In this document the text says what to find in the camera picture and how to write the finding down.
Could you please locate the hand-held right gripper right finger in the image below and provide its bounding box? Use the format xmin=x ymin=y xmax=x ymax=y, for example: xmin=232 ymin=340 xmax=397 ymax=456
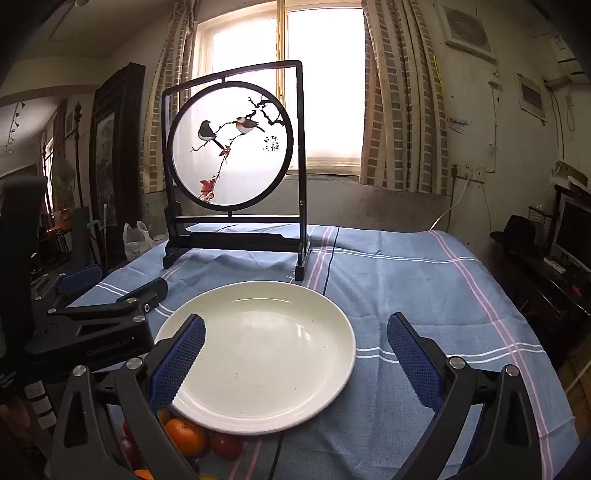
xmin=387 ymin=312 xmax=542 ymax=480

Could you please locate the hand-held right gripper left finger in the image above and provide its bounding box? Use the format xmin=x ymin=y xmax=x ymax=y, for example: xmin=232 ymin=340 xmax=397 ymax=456
xmin=50 ymin=314 xmax=207 ymax=480

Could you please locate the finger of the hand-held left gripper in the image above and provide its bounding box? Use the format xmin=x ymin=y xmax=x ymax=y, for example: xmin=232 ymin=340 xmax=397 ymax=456
xmin=32 ymin=265 xmax=103 ymax=301
xmin=46 ymin=277 xmax=169 ymax=324

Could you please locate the white round plate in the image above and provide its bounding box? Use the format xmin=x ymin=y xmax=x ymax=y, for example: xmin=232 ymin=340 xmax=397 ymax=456
xmin=154 ymin=281 xmax=357 ymax=435

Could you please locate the white plastic bag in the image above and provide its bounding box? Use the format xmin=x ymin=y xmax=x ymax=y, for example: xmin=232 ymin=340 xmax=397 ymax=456
xmin=122 ymin=220 xmax=155 ymax=261

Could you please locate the blue striped tablecloth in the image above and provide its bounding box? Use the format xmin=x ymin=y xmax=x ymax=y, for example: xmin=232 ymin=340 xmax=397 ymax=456
xmin=69 ymin=223 xmax=578 ymax=480

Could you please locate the red plum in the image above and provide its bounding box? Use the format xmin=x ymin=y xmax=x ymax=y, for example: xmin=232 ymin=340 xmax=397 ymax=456
xmin=210 ymin=431 xmax=244 ymax=461
xmin=121 ymin=420 xmax=139 ymax=467

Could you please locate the standing fan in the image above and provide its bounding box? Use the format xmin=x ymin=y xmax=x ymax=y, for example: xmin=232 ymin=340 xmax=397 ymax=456
xmin=50 ymin=159 xmax=77 ymax=210

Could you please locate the dark framed painting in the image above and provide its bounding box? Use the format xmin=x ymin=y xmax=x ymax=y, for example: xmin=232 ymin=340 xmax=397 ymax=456
xmin=88 ymin=62 xmax=146 ymax=273

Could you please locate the dark wooden cabinet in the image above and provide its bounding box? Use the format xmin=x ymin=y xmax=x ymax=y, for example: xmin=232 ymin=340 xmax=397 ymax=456
xmin=489 ymin=240 xmax=591 ymax=370

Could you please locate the bird painting table screen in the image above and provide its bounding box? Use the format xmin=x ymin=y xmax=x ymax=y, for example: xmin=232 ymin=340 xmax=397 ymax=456
xmin=161 ymin=60 xmax=311 ymax=281

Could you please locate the brick pattern curtain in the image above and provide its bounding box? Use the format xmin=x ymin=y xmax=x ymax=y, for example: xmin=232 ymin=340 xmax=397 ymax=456
xmin=360 ymin=0 xmax=451 ymax=195
xmin=141 ymin=0 xmax=201 ymax=195

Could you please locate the black hat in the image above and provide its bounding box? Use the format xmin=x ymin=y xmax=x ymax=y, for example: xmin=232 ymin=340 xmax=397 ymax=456
xmin=490 ymin=215 xmax=541 ymax=257

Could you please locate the computer monitor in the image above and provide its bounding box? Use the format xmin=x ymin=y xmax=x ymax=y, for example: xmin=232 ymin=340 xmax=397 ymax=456
xmin=549 ymin=194 xmax=591 ymax=273

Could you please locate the bright window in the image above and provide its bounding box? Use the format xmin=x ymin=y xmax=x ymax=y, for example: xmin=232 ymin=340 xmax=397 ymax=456
xmin=196 ymin=0 xmax=370 ymax=174

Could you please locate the white air conditioner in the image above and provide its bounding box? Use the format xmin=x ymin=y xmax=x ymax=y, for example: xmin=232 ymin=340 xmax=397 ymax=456
xmin=542 ymin=34 xmax=585 ymax=88

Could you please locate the thin black cable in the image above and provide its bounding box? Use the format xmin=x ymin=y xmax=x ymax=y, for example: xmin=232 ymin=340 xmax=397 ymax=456
xmin=265 ymin=431 xmax=284 ymax=480

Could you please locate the white power cable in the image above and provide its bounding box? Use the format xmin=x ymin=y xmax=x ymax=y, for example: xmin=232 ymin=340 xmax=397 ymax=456
xmin=429 ymin=178 xmax=472 ymax=232

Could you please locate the white wall power outlet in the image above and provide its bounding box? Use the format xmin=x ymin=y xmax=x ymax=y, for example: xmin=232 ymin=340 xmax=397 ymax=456
xmin=452 ymin=164 xmax=486 ymax=183

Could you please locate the small framed wall panel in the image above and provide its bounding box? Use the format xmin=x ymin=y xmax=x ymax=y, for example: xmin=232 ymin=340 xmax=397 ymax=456
xmin=516 ymin=73 xmax=548 ymax=124

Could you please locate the white wall vent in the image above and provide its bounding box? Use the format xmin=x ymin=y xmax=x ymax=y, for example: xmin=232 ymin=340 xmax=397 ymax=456
xmin=436 ymin=2 xmax=498 ymax=63

